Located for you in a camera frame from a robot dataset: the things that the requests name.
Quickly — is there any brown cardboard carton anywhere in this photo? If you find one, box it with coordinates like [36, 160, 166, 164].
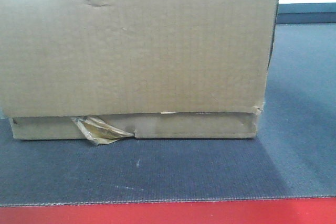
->
[1, 0, 279, 145]

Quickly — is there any red conveyor edge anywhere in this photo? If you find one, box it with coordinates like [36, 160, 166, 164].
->
[1, 197, 335, 223]

